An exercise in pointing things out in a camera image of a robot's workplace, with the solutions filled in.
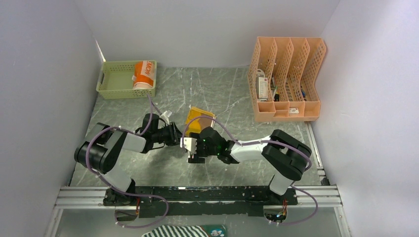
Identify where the teal patterned cloth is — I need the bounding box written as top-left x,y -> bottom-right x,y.
200,225 -> 227,237

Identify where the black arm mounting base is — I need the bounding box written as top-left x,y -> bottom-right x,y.
102,186 -> 298,218

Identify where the green plastic basket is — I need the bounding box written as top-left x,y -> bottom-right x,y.
96,61 -> 156,99

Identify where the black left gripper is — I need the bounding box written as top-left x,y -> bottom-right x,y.
152,121 -> 185,146

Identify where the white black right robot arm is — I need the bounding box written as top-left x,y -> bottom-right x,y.
180,127 -> 312,204

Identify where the black white striped towel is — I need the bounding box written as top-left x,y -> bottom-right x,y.
142,225 -> 209,237

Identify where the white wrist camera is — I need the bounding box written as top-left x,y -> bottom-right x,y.
160,110 -> 173,124
180,137 -> 197,154

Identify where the yellow brown towel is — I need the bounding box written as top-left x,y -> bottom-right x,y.
185,107 -> 216,137

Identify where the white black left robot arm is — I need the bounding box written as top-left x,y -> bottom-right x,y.
74,113 -> 182,206

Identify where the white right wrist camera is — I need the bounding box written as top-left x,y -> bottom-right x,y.
180,137 -> 197,154

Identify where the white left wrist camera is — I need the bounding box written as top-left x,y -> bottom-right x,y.
160,110 -> 173,124

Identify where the orange white patterned towel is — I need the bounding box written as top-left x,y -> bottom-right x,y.
132,61 -> 155,89

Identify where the white red paper card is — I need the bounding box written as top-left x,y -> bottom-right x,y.
255,69 -> 268,101

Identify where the orange plastic file organizer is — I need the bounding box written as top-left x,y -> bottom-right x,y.
247,37 -> 327,122

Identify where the small white box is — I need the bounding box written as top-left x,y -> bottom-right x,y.
289,108 -> 299,115

